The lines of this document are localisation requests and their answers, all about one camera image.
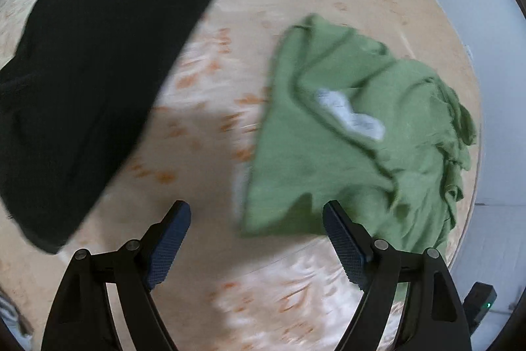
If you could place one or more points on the grey striped cloth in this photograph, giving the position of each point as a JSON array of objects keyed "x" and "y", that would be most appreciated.
[{"x": 14, "y": 320}]

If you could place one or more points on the white wall outlet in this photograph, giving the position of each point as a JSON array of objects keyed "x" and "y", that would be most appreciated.
[{"x": 468, "y": 51}]

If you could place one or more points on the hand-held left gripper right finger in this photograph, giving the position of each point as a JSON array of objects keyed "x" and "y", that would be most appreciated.
[{"x": 343, "y": 248}]

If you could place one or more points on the green t-shirt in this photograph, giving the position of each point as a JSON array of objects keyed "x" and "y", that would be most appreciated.
[{"x": 328, "y": 153}]

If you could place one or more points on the black garment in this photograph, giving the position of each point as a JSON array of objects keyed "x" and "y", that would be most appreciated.
[{"x": 102, "y": 67}]

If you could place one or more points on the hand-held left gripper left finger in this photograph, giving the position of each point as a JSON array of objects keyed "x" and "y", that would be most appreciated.
[{"x": 170, "y": 248}]

